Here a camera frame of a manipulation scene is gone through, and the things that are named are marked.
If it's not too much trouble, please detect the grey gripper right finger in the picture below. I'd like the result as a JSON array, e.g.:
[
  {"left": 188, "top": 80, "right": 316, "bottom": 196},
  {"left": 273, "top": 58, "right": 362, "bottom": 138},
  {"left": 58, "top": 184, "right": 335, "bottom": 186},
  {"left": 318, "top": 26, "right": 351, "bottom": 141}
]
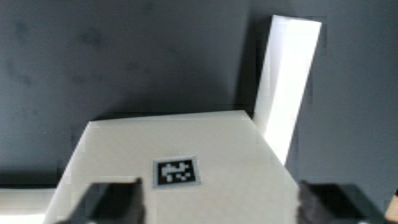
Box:
[{"left": 296, "top": 181, "right": 389, "bottom": 224}]

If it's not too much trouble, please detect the small white tagged cube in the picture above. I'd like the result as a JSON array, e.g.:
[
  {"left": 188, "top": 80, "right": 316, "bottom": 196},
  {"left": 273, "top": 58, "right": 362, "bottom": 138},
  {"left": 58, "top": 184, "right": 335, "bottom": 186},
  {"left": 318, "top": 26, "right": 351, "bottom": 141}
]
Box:
[{"left": 44, "top": 111, "right": 298, "bottom": 224}]

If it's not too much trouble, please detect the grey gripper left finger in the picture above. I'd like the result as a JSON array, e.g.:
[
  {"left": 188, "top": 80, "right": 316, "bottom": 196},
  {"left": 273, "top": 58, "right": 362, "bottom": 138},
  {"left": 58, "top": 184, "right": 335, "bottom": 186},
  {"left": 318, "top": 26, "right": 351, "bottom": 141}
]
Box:
[{"left": 58, "top": 179, "right": 145, "bottom": 224}]

